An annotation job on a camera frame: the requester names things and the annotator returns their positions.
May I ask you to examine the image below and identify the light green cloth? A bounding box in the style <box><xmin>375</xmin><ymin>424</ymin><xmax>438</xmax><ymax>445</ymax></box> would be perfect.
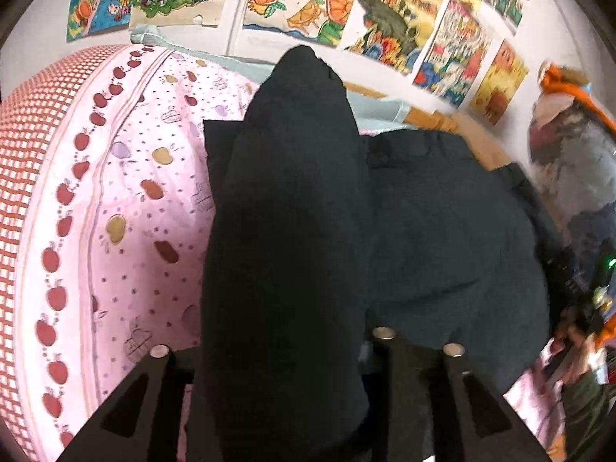
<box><xmin>130</xmin><ymin>24</ymin><xmax>419</xmax><ymax>132</ymax></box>

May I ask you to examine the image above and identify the pink apple print bedsheet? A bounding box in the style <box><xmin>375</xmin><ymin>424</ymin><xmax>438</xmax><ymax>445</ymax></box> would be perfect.
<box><xmin>0</xmin><ymin>43</ymin><xmax>573</xmax><ymax>462</ymax></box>

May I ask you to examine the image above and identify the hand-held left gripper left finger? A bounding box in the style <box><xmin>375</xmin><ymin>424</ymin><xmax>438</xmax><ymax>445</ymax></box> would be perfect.
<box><xmin>58</xmin><ymin>345</ymin><xmax>204</xmax><ymax>462</ymax></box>

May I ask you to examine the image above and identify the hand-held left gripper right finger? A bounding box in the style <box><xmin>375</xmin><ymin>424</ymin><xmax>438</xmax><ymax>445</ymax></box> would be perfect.
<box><xmin>361</xmin><ymin>327</ymin><xmax>549</xmax><ymax>462</ymax></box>

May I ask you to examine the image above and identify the row of colourful wall drawings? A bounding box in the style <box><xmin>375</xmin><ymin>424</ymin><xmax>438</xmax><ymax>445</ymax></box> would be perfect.
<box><xmin>65</xmin><ymin>0</ymin><xmax>535</xmax><ymax>127</ymax></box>

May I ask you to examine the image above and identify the black padded jacket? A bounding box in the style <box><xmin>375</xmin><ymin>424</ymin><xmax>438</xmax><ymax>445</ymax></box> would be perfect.
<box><xmin>199</xmin><ymin>45</ymin><xmax>576</xmax><ymax>462</ymax></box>

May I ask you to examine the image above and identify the clear storage bag orange trim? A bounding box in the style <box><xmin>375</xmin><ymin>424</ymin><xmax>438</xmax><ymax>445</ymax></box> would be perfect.
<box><xmin>527</xmin><ymin>62</ymin><xmax>616</xmax><ymax>270</ymax></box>

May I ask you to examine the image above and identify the white wall pipe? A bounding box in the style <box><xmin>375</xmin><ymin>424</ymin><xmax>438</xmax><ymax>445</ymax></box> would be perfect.
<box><xmin>227</xmin><ymin>0</ymin><xmax>258</xmax><ymax>54</ymax></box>

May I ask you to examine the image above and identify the wooden bed frame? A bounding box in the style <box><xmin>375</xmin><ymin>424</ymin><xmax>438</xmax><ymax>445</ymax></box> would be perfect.
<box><xmin>344</xmin><ymin>82</ymin><xmax>569</xmax><ymax>232</ymax></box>

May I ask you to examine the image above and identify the person's right forearm green sleeve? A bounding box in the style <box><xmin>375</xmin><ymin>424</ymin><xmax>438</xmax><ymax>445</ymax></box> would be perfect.
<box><xmin>562</xmin><ymin>358</ymin><xmax>616</xmax><ymax>462</ymax></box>

